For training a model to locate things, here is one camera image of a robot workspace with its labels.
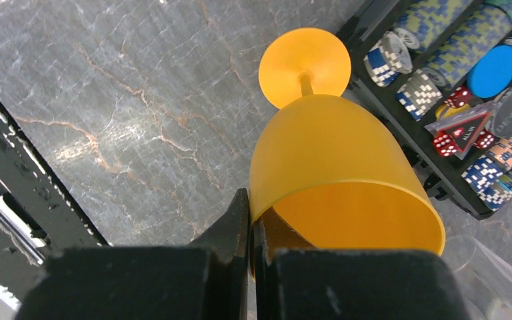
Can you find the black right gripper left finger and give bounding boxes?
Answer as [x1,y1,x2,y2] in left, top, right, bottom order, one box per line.
[16,189,250,319]

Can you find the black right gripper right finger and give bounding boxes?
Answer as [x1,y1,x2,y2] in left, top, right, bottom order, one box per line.
[253,221,469,319]

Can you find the yellow plastic wine glass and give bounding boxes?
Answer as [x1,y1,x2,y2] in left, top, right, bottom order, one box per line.
[249,27,446,255]

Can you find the clear wine glass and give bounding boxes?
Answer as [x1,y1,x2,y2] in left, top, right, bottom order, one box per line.
[441,235,512,319]

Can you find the black poker chip case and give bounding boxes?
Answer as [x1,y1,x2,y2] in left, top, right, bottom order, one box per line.
[337,1,512,220]

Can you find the blue round dealer chip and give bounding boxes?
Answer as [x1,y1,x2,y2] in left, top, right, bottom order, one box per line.
[467,45,512,98]

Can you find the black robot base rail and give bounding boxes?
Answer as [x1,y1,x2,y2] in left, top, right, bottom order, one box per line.
[0,102,107,310]

